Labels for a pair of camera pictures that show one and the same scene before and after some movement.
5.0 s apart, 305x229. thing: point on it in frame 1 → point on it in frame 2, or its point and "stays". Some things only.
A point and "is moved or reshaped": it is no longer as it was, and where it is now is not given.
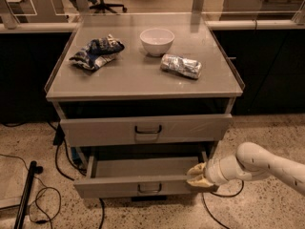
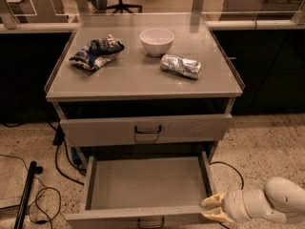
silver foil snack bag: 185,67 stays
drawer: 146,129 stays
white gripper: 212,173 → 233,202
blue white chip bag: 97,52 stays
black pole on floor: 32,170 stays
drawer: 141,174 is moved or reshaped
